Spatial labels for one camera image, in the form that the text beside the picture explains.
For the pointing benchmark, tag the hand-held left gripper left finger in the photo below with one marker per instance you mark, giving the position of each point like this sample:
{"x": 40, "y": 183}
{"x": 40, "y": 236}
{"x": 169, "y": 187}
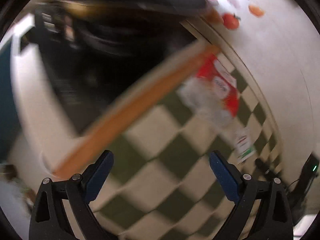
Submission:
{"x": 100, "y": 177}

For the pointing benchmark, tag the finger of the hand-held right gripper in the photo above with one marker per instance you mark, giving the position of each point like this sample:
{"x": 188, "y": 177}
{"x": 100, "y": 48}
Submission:
{"x": 267, "y": 168}

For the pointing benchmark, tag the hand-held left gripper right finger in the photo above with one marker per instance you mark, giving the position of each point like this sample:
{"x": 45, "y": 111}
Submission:
{"x": 225, "y": 177}

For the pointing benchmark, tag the red white plastic bag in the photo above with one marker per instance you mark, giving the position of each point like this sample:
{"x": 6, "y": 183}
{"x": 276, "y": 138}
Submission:
{"x": 217, "y": 90}

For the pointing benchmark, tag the small white sachet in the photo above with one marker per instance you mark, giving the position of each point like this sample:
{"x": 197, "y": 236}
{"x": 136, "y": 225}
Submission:
{"x": 244, "y": 146}

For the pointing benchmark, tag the green checkered tablecloth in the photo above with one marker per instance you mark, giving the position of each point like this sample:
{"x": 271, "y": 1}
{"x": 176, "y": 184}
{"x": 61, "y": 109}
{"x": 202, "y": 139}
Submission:
{"x": 170, "y": 170}

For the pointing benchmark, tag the clear plastic bags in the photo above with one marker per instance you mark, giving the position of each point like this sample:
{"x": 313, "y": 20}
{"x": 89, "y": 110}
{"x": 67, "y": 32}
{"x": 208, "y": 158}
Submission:
{"x": 15, "y": 182}

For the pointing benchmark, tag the black gas stove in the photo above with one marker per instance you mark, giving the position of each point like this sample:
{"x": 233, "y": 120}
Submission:
{"x": 107, "y": 62}

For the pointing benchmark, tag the blue stove cabinet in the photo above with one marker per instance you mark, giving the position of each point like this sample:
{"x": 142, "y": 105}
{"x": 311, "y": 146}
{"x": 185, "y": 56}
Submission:
{"x": 6, "y": 100}

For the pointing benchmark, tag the tomato shaped magnet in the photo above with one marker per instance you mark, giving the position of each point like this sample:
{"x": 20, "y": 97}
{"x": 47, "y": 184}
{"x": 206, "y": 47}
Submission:
{"x": 231, "y": 21}

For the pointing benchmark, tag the brown round magnet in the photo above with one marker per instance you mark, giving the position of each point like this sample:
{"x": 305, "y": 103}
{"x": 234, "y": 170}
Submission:
{"x": 215, "y": 16}

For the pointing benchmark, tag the orange wall sticker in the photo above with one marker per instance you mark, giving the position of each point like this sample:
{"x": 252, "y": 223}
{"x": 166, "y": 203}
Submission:
{"x": 256, "y": 10}

